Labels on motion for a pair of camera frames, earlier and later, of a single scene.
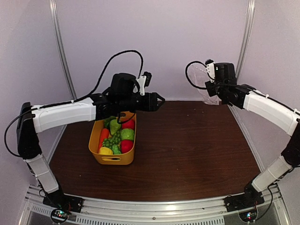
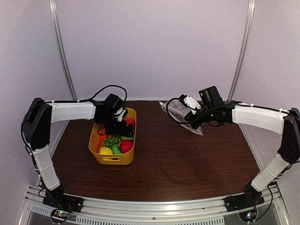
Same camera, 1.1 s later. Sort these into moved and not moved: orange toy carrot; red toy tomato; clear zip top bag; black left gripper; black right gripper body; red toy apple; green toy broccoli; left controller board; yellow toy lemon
Moved: clear zip top bag; black right gripper body; black left gripper
Not moved: red toy tomato; red toy apple; left controller board; yellow toy lemon; green toy broccoli; orange toy carrot
